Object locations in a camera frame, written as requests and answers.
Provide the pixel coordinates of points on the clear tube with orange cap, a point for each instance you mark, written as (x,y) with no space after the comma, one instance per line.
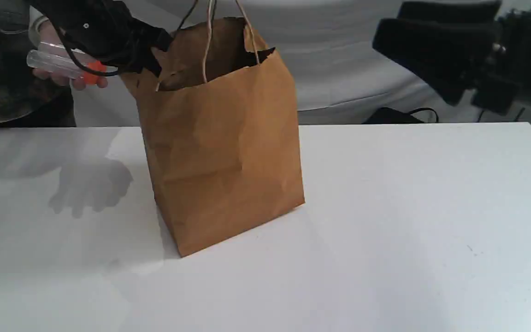
(54,58)

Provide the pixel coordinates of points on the brown paper bag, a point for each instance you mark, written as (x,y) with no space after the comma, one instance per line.
(220,126)

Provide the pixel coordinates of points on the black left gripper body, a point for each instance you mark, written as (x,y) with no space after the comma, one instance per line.
(105,30)

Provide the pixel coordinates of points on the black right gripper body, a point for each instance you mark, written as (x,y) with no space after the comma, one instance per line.
(507,77)

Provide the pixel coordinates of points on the black object behind table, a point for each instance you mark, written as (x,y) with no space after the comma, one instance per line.
(386,115)

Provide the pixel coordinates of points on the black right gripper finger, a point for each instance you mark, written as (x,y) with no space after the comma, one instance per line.
(444,44)

